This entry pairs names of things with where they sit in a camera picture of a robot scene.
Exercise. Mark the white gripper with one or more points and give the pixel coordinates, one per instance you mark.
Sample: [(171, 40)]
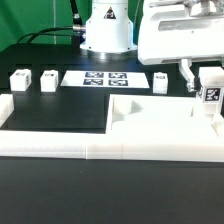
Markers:
[(185, 31)]

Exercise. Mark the white square table top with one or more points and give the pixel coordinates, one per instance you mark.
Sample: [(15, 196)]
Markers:
[(159, 113)]

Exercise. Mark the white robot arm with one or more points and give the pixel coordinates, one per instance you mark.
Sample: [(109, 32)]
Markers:
[(109, 30)]

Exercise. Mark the white sheet with markers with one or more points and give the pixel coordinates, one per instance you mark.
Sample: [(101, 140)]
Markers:
[(104, 79)]

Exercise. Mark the white U-shaped obstacle fence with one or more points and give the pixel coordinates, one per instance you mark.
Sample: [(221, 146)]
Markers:
[(143, 145)]

